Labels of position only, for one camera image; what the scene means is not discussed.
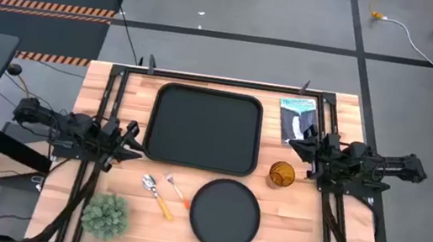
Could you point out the green artificial plant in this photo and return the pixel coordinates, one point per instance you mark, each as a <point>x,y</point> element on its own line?
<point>105,216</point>

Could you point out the black aluminium table frame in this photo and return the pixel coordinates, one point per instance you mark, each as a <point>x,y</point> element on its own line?
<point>222,81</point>

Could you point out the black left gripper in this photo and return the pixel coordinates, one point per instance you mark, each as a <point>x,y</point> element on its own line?
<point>111,144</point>

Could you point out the white paper scrap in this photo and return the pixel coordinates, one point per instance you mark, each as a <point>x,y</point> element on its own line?
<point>201,13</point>
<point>200,26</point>

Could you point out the teal and black magazine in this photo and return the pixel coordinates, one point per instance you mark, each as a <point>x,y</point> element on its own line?
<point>298,111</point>

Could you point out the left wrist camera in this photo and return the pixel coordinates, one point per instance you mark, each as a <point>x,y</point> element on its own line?
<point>111,124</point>

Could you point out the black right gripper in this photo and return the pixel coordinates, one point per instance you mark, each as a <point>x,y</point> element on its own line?
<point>326,164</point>

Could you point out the black rectangular tray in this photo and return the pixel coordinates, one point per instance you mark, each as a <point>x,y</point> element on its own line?
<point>203,127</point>

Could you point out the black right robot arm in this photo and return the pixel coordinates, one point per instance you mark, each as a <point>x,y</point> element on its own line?
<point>401,166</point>

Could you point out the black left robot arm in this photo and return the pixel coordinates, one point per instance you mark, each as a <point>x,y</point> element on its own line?
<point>77,127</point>

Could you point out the black table clamp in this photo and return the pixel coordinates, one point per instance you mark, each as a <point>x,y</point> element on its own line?
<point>151,64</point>
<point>304,87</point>

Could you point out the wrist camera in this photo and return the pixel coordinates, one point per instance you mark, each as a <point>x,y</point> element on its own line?
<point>111,124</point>
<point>332,141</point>

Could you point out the amber glass cup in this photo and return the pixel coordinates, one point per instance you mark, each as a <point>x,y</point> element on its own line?
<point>281,174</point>

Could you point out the black round plate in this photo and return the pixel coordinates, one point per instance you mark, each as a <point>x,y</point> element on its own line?
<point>224,215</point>

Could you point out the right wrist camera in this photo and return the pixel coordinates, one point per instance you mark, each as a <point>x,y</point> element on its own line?
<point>332,141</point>

